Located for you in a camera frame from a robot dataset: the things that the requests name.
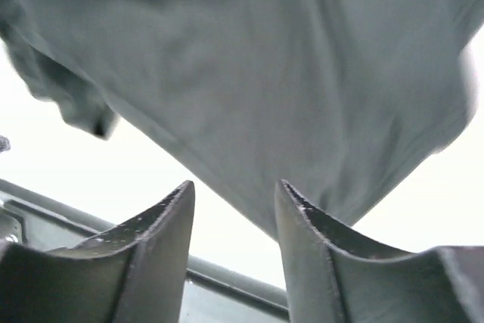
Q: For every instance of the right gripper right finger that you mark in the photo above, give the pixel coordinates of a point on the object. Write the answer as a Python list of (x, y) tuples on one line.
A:
[(336, 274)]

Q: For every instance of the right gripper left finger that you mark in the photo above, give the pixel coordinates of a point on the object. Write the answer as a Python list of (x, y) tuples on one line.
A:
[(132, 272)]

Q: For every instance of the black t shirt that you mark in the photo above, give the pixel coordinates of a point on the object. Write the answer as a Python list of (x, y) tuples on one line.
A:
[(342, 98)]

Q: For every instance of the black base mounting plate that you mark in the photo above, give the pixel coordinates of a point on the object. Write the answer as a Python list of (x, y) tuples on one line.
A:
[(211, 294)]

